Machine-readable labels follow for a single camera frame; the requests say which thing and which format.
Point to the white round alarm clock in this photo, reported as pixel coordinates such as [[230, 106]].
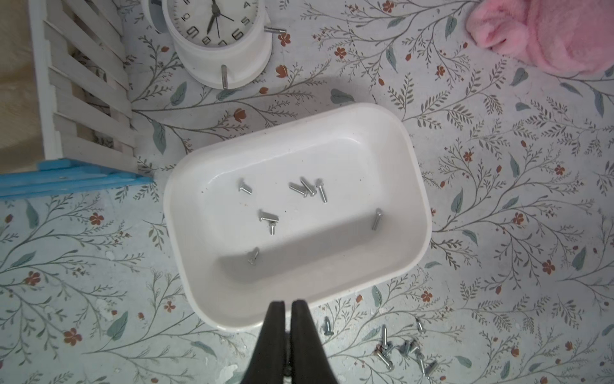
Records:
[[224, 44]]

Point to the pink plush toy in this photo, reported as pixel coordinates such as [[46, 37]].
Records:
[[558, 37]]

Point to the blue white slatted crate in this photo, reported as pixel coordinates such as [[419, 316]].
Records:
[[84, 110]]

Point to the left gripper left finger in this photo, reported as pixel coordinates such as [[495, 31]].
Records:
[[268, 361]]

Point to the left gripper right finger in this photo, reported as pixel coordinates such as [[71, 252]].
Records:
[[307, 356]]

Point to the white plastic storage box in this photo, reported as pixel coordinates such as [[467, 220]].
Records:
[[320, 251]]

